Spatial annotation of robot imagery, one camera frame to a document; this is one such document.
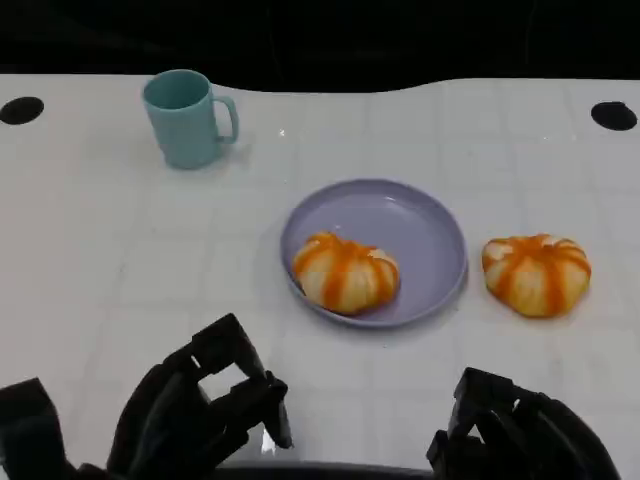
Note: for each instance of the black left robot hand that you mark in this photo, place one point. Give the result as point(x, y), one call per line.
point(165, 425)

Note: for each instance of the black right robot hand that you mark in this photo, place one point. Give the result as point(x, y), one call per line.
point(540, 440)

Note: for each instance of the orange and white bread roll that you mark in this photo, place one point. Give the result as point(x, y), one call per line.
point(537, 277)
point(345, 275)

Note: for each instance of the lilac plate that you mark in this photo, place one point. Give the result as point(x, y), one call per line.
point(425, 235)

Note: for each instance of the pale green mug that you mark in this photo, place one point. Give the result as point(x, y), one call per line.
point(182, 132)

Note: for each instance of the black table grommet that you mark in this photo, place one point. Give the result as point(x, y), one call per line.
point(614, 116)
point(21, 110)

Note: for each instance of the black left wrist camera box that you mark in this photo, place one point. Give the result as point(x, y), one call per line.
point(30, 430)

